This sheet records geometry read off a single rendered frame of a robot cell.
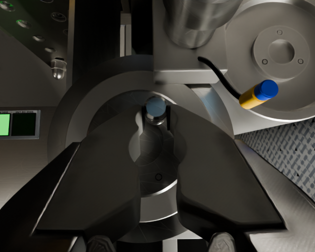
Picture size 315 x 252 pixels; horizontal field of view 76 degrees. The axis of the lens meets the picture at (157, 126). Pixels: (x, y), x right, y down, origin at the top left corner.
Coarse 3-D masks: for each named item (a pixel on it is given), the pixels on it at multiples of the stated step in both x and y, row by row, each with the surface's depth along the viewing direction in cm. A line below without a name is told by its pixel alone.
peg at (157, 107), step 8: (152, 96) 12; (160, 96) 12; (144, 104) 11; (152, 104) 11; (160, 104) 11; (144, 112) 12; (152, 112) 11; (160, 112) 11; (152, 120) 12; (160, 120) 12
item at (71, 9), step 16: (80, 0) 19; (96, 0) 25; (112, 0) 35; (80, 16) 19; (96, 16) 25; (112, 16) 35; (80, 32) 19; (96, 32) 25; (112, 32) 35; (80, 48) 19; (96, 48) 25; (112, 48) 34; (80, 64) 19; (96, 64) 24
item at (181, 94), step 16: (112, 80) 16; (128, 80) 16; (144, 80) 16; (96, 96) 16; (112, 96) 16; (176, 96) 16; (192, 96) 16; (80, 112) 15; (208, 112) 16; (80, 128) 15; (144, 208) 15; (160, 208) 15; (176, 208) 15
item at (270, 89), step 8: (200, 56) 13; (208, 64) 12; (216, 72) 12; (224, 80) 12; (264, 80) 9; (272, 80) 9; (232, 88) 11; (256, 88) 9; (264, 88) 9; (272, 88) 9; (240, 96) 11; (248, 96) 10; (256, 96) 9; (264, 96) 9; (272, 96) 9; (240, 104) 11; (248, 104) 10; (256, 104) 10
